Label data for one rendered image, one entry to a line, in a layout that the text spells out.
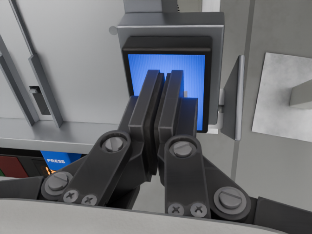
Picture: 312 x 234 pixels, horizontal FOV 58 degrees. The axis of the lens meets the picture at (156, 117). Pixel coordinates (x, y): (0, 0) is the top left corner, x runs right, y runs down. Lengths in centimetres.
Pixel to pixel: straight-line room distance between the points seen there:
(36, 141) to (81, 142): 4
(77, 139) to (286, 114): 80
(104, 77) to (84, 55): 2
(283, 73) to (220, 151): 31
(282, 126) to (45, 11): 84
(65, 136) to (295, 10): 90
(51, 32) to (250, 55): 82
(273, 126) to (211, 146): 20
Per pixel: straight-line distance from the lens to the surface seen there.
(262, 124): 93
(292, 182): 98
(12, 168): 34
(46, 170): 32
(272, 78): 95
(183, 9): 79
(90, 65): 19
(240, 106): 17
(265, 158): 95
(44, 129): 23
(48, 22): 19
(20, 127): 25
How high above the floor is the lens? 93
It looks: 80 degrees down
